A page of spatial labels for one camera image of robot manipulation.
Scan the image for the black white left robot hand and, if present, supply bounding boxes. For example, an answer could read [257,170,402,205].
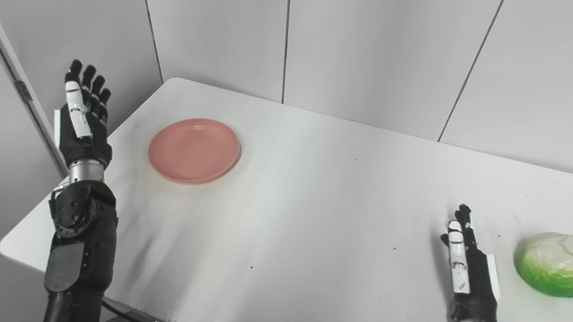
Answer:
[51,59,118,170]

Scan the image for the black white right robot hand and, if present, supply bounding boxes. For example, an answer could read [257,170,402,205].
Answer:
[436,203,505,322]

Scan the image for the green white cabbage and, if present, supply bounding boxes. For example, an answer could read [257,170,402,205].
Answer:
[511,230,573,298]

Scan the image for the pink plastic plate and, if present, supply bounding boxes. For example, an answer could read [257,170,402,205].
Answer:
[146,116,242,187]

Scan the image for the grey wall bracket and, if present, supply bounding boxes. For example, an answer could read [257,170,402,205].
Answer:
[15,79,34,102]

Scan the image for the thick black cable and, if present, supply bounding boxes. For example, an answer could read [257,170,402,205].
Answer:
[100,300,174,322]

